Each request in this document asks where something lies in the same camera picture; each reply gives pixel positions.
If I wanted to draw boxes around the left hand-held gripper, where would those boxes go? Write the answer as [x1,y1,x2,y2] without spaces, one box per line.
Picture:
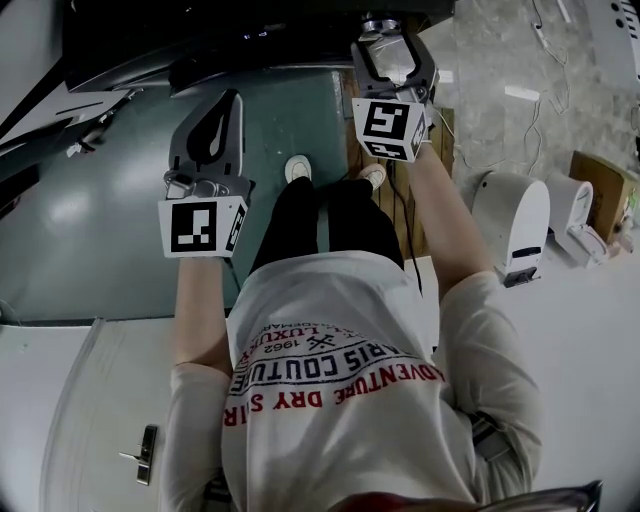
[157,90,257,260]

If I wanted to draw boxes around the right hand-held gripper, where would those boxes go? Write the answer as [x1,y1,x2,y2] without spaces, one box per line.
[351,30,440,163]

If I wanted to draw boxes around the shiny metal cylindrical part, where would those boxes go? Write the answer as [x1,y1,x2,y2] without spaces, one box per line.
[360,14,401,39]

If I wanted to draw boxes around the person's right forearm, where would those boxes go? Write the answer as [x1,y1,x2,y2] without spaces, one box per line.
[407,144,496,296]

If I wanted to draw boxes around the person's left forearm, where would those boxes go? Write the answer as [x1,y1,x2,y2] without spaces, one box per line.
[174,257,236,376]

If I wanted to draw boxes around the person's left white shoe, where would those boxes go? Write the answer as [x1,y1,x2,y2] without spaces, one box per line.
[283,154,314,184]

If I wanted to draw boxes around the person's white shoe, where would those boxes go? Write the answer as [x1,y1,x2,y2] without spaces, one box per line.
[357,163,387,190]
[283,154,314,184]

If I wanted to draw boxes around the wooden plank platform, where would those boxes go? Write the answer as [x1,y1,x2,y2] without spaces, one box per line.
[342,69,456,261]

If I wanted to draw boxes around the person's right white shoe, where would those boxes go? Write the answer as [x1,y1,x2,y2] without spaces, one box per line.
[357,163,387,190]

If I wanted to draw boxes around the person's black trousers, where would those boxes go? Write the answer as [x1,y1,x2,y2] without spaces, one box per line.
[249,174,406,281]

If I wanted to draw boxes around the white rounded appliance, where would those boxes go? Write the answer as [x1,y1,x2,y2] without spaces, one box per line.
[462,169,551,289]

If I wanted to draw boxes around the printed cardboard box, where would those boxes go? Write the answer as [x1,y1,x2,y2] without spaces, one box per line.
[569,149,640,246]

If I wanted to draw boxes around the white door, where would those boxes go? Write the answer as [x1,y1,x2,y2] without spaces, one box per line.
[47,317,231,512]

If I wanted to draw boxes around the person's white printed shirt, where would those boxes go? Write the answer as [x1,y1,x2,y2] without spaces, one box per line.
[159,249,544,512]

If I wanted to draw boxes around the person's eyeglasses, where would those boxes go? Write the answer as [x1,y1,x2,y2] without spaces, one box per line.
[479,478,604,512]

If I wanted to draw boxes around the white cable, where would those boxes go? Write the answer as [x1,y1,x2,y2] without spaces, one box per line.
[449,0,576,171]

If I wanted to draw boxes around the black cable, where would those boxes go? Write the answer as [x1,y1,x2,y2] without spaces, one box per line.
[387,162,426,297]

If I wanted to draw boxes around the silver door handle lock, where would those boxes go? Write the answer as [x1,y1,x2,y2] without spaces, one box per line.
[118,424,159,486]

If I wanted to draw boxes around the grey harness strap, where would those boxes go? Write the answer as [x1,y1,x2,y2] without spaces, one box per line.
[467,409,511,464]
[204,464,231,506]

